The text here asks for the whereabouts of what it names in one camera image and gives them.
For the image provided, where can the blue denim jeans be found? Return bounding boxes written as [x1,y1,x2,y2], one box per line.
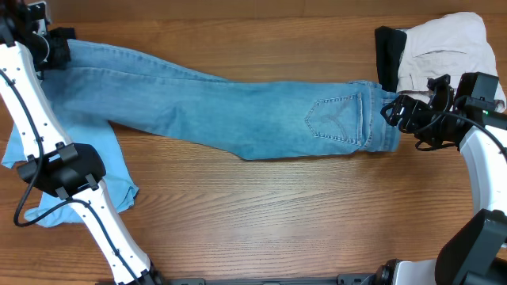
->
[42,40,400,160]

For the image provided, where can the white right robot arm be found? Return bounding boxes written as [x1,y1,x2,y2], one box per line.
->
[365,72,506,285]

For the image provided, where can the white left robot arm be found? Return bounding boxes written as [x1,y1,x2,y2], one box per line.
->
[1,1,165,285]

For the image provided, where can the black garment under t-shirt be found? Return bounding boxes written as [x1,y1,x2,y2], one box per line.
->
[49,27,77,40]

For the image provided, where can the white folded garment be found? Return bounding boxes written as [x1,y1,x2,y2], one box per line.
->
[396,12,497,100]

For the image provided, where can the dark green folded garment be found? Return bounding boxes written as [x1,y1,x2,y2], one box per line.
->
[375,26,407,93]

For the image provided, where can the light blue printed t-shirt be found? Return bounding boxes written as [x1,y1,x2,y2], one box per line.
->
[24,115,139,227]

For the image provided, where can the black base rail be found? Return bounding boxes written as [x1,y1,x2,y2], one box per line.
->
[166,273,375,285]

